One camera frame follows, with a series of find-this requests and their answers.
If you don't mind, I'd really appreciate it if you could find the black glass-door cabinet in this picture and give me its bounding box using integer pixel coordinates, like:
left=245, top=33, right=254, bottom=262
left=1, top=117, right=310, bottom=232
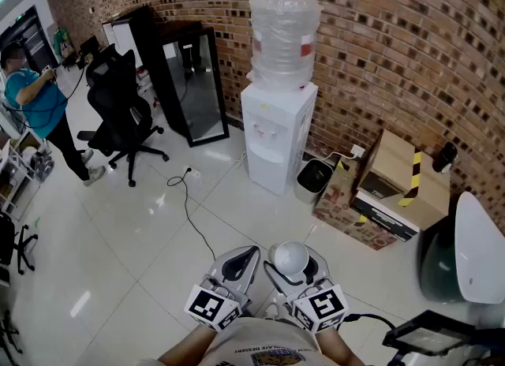
left=151, top=21, right=230, bottom=148

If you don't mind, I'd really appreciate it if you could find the clear plastic-wrapped water bottle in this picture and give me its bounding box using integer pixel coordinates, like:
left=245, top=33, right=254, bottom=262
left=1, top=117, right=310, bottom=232
left=247, top=0, right=324, bottom=92

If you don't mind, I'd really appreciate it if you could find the black floor cable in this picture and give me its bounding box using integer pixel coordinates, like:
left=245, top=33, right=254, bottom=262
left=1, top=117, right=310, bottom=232
left=166, top=166, right=217, bottom=263

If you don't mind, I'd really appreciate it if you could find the white cup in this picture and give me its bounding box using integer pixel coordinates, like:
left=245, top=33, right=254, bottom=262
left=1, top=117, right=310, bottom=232
left=267, top=240, right=310, bottom=278

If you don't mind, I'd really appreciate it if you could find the person's left forearm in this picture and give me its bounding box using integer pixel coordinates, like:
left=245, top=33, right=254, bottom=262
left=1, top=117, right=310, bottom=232
left=157, top=323, right=220, bottom=366

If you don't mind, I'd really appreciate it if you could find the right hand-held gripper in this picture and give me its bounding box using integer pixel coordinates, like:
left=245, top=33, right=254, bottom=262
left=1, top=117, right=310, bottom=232
left=263, top=247, right=351, bottom=335

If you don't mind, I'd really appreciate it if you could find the black mesh office chair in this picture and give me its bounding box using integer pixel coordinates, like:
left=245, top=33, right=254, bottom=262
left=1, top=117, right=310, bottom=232
left=77, top=43, right=170, bottom=188

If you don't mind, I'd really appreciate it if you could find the person's beige shirt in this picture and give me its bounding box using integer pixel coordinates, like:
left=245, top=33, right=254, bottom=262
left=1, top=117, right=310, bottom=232
left=200, top=316, right=328, bottom=366

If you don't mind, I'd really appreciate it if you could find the brown box with striped tape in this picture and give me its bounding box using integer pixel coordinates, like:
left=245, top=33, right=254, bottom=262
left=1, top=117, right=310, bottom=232
left=357, top=128, right=451, bottom=232

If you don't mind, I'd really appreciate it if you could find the white plug cable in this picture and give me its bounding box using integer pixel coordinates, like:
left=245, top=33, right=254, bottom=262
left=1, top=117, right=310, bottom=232
left=315, top=151, right=356, bottom=164

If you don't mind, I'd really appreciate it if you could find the white dispenser cable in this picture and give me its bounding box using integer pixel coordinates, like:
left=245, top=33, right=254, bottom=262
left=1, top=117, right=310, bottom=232
left=196, top=150, right=249, bottom=194

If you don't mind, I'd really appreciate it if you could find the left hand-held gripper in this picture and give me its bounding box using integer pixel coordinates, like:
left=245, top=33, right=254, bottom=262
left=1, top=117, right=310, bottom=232
left=184, top=245, right=262, bottom=333

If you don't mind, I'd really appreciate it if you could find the black swivel chair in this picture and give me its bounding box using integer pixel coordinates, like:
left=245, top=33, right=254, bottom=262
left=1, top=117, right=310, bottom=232
left=0, top=210, right=39, bottom=275

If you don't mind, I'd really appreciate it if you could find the grey trash bin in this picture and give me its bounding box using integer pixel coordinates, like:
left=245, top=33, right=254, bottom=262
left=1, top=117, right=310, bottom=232
left=294, top=159, right=336, bottom=205

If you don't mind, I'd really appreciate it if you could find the green bag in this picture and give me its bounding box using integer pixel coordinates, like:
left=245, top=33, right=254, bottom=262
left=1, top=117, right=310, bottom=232
left=54, top=28, right=72, bottom=58

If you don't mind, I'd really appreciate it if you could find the printed brown cardboard box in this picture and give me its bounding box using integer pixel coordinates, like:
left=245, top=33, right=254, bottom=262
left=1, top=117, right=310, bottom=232
left=311, top=159, right=399, bottom=252

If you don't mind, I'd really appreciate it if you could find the black monitor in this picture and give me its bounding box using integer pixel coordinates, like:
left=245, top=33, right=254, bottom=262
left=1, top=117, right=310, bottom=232
left=78, top=35, right=102, bottom=58

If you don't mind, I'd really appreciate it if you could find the person's white left shoe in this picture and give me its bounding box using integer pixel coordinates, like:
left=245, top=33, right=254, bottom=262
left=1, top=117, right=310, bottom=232
left=262, top=301, right=291, bottom=320

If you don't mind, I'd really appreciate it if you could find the person's right forearm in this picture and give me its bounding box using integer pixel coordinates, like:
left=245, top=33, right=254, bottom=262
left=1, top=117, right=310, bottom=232
left=315, top=324, right=368, bottom=366

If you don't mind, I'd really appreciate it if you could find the black device cable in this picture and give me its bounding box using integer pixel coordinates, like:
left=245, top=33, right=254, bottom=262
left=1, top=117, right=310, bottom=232
left=342, top=312, right=395, bottom=332

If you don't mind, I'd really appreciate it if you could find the white water dispenser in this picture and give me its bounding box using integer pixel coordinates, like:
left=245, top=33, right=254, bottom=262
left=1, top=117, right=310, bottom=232
left=240, top=80, right=319, bottom=196

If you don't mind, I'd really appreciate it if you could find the black thermos bottle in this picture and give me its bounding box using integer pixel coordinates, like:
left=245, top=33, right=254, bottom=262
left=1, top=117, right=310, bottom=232
left=432, top=141, right=459, bottom=174

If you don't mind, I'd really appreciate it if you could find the black cabinet with white panel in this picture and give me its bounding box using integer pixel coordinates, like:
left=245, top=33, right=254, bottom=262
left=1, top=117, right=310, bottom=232
left=101, top=5, right=159, bottom=93

